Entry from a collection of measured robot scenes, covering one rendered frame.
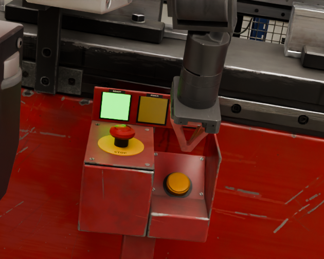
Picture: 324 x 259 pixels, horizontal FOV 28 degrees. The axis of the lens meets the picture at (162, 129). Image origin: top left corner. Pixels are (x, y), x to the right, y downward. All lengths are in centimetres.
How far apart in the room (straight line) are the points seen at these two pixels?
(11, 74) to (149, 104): 51
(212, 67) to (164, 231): 28
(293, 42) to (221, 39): 41
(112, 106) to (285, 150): 34
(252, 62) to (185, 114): 33
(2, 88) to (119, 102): 50
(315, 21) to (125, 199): 52
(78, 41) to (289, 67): 38
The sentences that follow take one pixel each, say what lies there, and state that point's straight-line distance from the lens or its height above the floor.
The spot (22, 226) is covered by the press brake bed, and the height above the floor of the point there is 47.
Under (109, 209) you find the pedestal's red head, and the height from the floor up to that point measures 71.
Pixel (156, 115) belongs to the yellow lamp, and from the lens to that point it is 107.
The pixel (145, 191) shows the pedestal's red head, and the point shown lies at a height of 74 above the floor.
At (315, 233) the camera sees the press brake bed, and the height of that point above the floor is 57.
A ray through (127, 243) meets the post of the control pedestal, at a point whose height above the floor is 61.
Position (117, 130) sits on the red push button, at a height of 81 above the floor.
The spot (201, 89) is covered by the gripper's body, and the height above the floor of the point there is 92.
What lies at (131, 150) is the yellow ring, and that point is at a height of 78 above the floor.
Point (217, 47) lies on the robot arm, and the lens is 85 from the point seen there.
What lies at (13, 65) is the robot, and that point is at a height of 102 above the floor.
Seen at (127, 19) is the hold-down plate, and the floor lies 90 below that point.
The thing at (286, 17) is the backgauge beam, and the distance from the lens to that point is 151.
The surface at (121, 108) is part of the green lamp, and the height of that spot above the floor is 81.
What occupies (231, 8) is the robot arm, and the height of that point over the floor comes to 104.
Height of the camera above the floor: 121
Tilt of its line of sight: 24 degrees down
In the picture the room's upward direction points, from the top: 8 degrees clockwise
